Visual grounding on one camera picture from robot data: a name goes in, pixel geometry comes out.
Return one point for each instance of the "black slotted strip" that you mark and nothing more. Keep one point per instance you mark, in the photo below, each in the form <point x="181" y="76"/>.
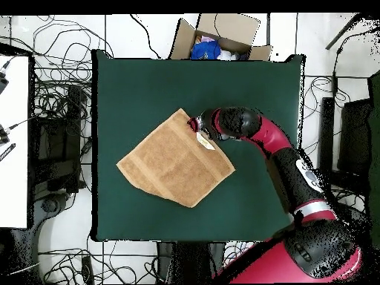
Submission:
<point x="7" y="152"/>

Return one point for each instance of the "brown cardboard box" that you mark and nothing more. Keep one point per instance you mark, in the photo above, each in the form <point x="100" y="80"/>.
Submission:
<point x="184" y="41"/>

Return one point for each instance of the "small black device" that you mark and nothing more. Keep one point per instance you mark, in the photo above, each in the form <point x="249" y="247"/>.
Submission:
<point x="3" y="136"/>

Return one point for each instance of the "white side table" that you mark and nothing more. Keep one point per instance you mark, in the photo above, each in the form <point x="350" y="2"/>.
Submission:
<point x="14" y="178"/>

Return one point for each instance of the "dark green table cloth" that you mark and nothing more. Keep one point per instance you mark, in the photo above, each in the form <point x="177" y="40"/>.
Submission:
<point x="148" y="89"/>

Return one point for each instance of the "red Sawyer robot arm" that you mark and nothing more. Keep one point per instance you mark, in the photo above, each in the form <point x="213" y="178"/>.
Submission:
<point x="273" y="136"/>

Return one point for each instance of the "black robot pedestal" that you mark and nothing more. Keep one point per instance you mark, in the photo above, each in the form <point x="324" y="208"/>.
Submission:
<point x="190" y="264"/>

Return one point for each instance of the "black power strip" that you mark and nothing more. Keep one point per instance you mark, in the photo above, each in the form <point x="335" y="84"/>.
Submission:
<point x="87" y="270"/>

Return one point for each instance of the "black monitor stand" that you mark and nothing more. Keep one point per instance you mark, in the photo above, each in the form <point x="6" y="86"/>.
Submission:
<point x="354" y="139"/>

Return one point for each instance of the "white garment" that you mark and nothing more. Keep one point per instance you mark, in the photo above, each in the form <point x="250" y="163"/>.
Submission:
<point x="227" y="55"/>

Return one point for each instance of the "pink garment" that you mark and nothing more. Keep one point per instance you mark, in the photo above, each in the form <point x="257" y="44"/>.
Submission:
<point x="206" y="38"/>

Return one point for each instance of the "grey round base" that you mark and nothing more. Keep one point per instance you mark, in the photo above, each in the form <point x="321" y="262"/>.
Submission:
<point x="49" y="205"/>

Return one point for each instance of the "black equipment stand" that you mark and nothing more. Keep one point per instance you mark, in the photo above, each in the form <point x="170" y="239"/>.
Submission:
<point x="56" y="142"/>

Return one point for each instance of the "orange terry towel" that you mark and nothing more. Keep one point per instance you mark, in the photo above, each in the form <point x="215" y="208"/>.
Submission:
<point x="175" y="160"/>

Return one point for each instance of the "bright blue garment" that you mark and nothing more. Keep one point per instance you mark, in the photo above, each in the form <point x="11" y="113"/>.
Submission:
<point x="204" y="50"/>

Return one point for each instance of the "black slanted bar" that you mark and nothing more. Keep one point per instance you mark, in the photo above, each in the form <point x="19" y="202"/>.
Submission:
<point x="341" y="32"/>

